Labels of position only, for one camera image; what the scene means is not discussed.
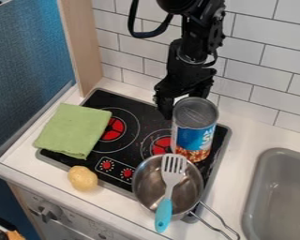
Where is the grey spatula with blue handle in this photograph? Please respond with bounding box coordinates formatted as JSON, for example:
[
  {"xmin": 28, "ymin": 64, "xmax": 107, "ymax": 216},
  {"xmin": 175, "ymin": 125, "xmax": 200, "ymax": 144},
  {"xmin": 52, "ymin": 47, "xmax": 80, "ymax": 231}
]
[{"xmin": 154, "ymin": 153, "xmax": 189, "ymax": 234}]

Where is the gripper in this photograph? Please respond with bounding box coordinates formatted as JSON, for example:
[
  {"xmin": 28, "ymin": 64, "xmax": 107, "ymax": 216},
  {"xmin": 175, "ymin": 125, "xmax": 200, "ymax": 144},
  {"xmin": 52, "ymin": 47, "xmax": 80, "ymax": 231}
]
[{"xmin": 152, "ymin": 38, "xmax": 218, "ymax": 121}]

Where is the toy sink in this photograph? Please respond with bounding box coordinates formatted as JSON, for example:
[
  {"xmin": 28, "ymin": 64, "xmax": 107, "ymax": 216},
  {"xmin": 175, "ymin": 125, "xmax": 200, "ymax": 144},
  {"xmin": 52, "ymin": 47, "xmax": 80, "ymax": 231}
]
[{"xmin": 241, "ymin": 147, "xmax": 300, "ymax": 240}]

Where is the yellow toy potato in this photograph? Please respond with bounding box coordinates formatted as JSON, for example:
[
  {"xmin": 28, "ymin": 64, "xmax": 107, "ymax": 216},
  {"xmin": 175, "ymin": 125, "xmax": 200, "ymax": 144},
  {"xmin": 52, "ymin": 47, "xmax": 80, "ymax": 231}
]
[{"xmin": 67, "ymin": 165, "xmax": 100, "ymax": 192}]

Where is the green cloth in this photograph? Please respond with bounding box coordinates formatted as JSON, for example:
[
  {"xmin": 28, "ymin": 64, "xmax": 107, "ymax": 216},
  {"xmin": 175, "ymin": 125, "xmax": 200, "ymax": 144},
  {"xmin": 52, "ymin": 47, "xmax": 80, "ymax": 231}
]
[{"xmin": 32, "ymin": 102, "xmax": 114, "ymax": 160}]

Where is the tin can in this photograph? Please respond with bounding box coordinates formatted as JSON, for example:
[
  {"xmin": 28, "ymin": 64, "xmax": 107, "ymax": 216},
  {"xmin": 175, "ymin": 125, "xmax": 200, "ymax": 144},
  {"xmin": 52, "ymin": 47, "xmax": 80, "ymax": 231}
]
[{"xmin": 170, "ymin": 97, "xmax": 220, "ymax": 164}]

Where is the toy stove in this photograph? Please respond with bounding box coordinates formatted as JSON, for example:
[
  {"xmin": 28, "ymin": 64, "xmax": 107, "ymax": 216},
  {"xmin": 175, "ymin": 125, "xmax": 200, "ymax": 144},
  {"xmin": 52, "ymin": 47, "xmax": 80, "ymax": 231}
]
[{"xmin": 35, "ymin": 88, "xmax": 233, "ymax": 201}]

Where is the silver pot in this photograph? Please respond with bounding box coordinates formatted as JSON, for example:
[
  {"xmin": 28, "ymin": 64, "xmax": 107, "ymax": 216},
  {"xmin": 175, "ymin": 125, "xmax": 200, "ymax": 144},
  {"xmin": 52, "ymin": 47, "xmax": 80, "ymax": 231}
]
[{"xmin": 130, "ymin": 154, "xmax": 242, "ymax": 240}]

